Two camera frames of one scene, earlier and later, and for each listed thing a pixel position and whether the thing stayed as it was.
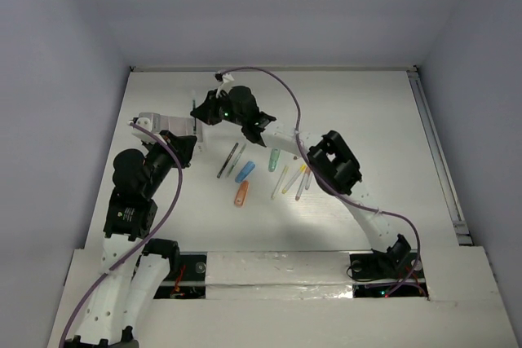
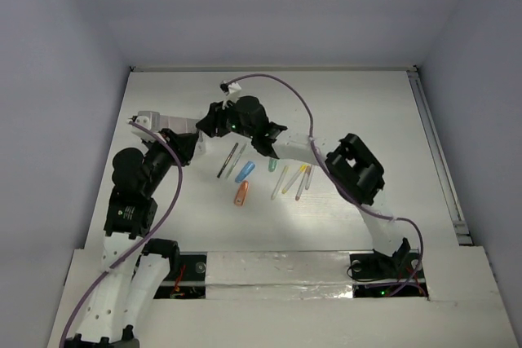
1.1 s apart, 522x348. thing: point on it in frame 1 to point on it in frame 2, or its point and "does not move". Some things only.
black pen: (227, 161) does not move
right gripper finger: (203, 113) to (211, 129)
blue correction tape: (245, 172) does not move
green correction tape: (273, 160) does not move
